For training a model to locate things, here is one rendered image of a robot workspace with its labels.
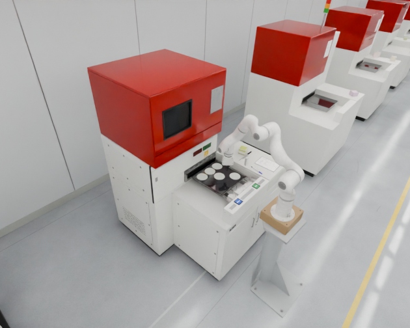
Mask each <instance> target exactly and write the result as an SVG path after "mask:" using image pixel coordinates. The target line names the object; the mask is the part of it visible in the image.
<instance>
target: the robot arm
mask: <svg viewBox="0 0 410 328"><path fill-rule="evenodd" d="M249 130H251V135H252V137H253V139H254V140H256V141H264V140H266V139H267V138H269V152H270V154H271V156H272V158H273V159H274V161H275V162H276V164H278V165H280V166H282V167H284V168H285V169H286V171H287V172H285V173H284V174H283V175H282V176H280V177H279V179H278V180H277V187H278V188H279V189H280V192H279V197H278V200H277V203H276V204H275V205H273V206H272V207H271V214H272V216H273V217H274V218H275V219H276V220H278V221H282V222H288V221H291V220H292V219H293V218H294V216H295V212H294V210H293V209H292V206H293V203H294V199H295V195H296V192H295V189H294V187H295V186H296V185H297V184H299V183H300V182H301V181H302V180H303V179H304V177H305V174H304V172H303V170H302V168H301V167H300V166H299V165H298V164H296V163H295V162H293V161H292V160H291V159H290V158H289V157H288V155H287V154H286V152H285V150H284V149H283V147H282V144H281V140H280V128H279V125H278V124H277V123H276V122H268V123H266V124H264V125H262V126H258V119H257V118H256V117H255V116H254V115H247V116H245V117H244V119H243V120H242V121H241V122H240V123H239V125H238V126H237V128H236V129H235V130H234V132H233V133H231V134H230V135H229V136H228V137H226V138H225V139H224V140H223V141H222V142H221V143H220V145H219V146H218V151H219V153H221V154H223V158H222V163H221V165H224V166H225V170H226V171H228V168H229V166H231V165H233V164H234V155H233V153H234V144H235V143H237V142H238V141H240V140H241V139H242V138H243V137H244V136H245V134H246V133H247V132H248V131H249Z"/></svg>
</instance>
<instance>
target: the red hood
mask: <svg viewBox="0 0 410 328"><path fill-rule="evenodd" d="M87 72H88V75H89V81H90V86H91V90H92V95H93V99H94V104H95V108H96V114H97V117H98V123H99V127H100V132H101V134H102V135H104V136H106V137H107V138H108V139H110V140H112V141H113V142H114V143H116V144H117V145H119V146H121V147H122V148H123V149H125V150H127V151H128V152H130V153H131V154H133V155H134V156H136V157H137V158H139V159H140V160H142V161H143V162H145V163H146V164H148V165H149V166H151V167H153V168H154V169H157V168H158V167H160V166H162V165H164V164H166V163H167V162H169V161H170V160H172V159H174V158H176V157H178V156H179V155H181V154H183V153H184V152H186V151H188V150H190V149H192V148H193V147H195V146H196V145H198V144H200V143H202V142H204V141H205V140H207V139H209V138H210V137H213V136H214V135H216V134H218V133H219V132H221V128H222V120H223V106H224V97H225V83H226V68H224V67H222V66H218V65H216V64H212V63H209V62H206V61H202V60H199V59H196V58H193V57H190V56H187V55H183V54H181V53H177V52H174V51H171V50H168V49H161V50H157V51H153V52H150V53H144V54H141V55H136V56H132V57H128V58H125V59H120V60H116V61H111V62H107V63H103V64H98V65H95V66H90V67H87Z"/></svg>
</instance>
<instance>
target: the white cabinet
mask: <svg viewBox="0 0 410 328"><path fill-rule="evenodd" d="M279 192H280V189H279V188H278V187H277V183H276V184H275V185H274V186H273V187H272V188H271V189H270V190H269V191H268V192H267V193H266V194H265V195H264V196H263V197H262V198H261V199H260V200H259V201H258V202H257V203H256V204H254V205H253V206H252V207H251V208H250V209H249V210H248V211H247V212H246V213H245V214H244V215H242V216H241V217H240V218H239V219H238V220H237V221H236V222H235V223H234V224H233V225H232V226H231V227H230V228H229V229H228V230H227V231H226V230H224V229H223V228H221V227H220V226H219V225H217V224H215V223H214V222H213V221H211V220H210V219H208V218H207V217H206V216H204V215H202V214H201V213H200V212H198V211H197V210H196V209H194V208H192V207H191V206H190V205H188V204H187V203H185V202H184V201H182V200H181V199H180V198H178V197H177V196H175V195H173V194H172V211H173V227H174V244H175V245H176V246H177V247H178V248H179V249H180V250H181V251H183V252H184V253H186V255H188V256H189V257H190V258H191V259H192V260H194V261H195V262H196V263H197V264H198V265H200V266H201V267H202V268H203V269H205V270H206V271H207V272H208V273H209V274H210V275H212V276H213V277H215V278H216V279H217V280H219V281H220V280H221V279H222V278H223V277H224V276H225V275H226V274H227V273H228V271H229V270H230V269H231V268H232V267H233V266H234V265H235V263H236V262H237V261H238V260H239V259H240V258H241V257H242V256H243V255H244V254H245V253H246V252H247V251H248V249H249V248H250V247H251V246H252V245H253V244H254V243H255V241H256V240H257V239H258V238H259V237H260V236H261V235H262V234H263V233H264V232H265V230H264V227H263V222H262V220H261V219H260V218H259V217H260V212H261V210H262V209H264V208H265V207H266V206H267V205H268V204H269V203H270V202H271V201H272V200H273V199H274V198H276V197H277V196H278V195H279Z"/></svg>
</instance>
